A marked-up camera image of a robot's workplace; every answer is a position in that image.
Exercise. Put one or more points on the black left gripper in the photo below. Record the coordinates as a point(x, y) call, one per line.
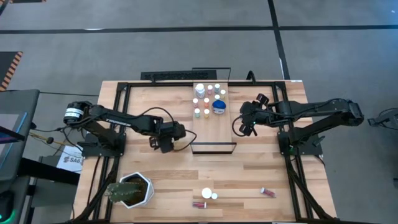
point(172, 130)

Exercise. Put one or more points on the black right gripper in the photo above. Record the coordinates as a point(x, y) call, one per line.
point(250, 113)

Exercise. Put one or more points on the teal pill bottle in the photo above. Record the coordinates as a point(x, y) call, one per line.
point(217, 87)
point(197, 112)

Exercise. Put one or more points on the clear jar blue lid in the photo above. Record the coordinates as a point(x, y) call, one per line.
point(219, 106)

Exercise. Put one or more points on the yellow bottle with white pills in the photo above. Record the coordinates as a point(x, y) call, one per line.
point(223, 93)

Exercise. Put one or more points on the pink pill bottle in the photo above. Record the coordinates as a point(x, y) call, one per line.
point(195, 101)

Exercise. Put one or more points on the small white-capped pill bottle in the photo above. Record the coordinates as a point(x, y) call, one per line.
point(217, 97)

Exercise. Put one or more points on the pale yellow pill bottle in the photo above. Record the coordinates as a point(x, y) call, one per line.
point(206, 112)

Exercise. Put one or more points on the small orange pill bottle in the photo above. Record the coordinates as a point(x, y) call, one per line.
point(206, 102)

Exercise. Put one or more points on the purple pill bottle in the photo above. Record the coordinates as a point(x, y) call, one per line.
point(210, 88)

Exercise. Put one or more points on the white bottle blue label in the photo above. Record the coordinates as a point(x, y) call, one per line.
point(200, 91)

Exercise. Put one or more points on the large orange pill bottle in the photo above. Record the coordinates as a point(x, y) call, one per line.
point(206, 193)

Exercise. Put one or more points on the yellow bottle with tan pills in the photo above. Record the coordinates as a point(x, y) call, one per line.
point(214, 196)

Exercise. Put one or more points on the teal bottle with red pills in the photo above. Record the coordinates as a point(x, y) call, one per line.
point(267, 192)
point(199, 205)

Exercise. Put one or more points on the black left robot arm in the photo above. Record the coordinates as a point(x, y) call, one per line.
point(124, 119)

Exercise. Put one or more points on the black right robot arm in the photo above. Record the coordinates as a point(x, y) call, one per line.
point(311, 107)

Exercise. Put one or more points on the black perforated bar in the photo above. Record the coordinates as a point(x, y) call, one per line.
point(177, 75)

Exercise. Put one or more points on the white hexagonal planter pot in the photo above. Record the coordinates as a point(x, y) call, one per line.
point(151, 190)

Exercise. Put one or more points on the green cactus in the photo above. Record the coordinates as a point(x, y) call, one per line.
point(122, 191)

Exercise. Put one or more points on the white printed paper sheet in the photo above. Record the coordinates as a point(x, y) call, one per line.
point(70, 160)

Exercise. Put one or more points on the grey equipment cart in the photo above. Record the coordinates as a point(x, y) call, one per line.
point(18, 140)

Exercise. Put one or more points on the hazard striped floor mat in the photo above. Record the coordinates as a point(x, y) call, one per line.
point(7, 68)

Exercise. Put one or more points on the wooden shelf black metal frame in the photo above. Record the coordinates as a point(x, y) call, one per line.
point(214, 130)

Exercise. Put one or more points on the black metal rig frame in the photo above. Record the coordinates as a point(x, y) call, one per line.
point(155, 84)

